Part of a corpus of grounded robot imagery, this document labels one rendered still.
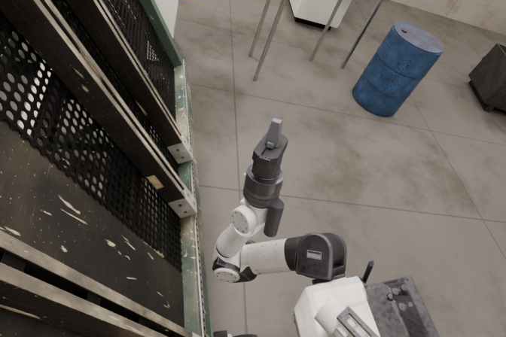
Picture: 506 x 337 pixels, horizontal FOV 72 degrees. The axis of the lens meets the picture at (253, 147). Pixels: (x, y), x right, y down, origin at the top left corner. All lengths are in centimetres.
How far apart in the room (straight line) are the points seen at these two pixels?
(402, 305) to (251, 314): 146
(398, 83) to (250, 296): 269
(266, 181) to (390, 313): 42
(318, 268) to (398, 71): 319
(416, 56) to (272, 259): 315
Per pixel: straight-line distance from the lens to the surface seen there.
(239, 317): 228
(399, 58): 390
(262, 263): 103
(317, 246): 94
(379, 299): 94
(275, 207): 81
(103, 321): 73
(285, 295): 242
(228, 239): 97
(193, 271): 132
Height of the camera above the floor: 210
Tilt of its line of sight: 44 degrees down
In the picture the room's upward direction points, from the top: 24 degrees clockwise
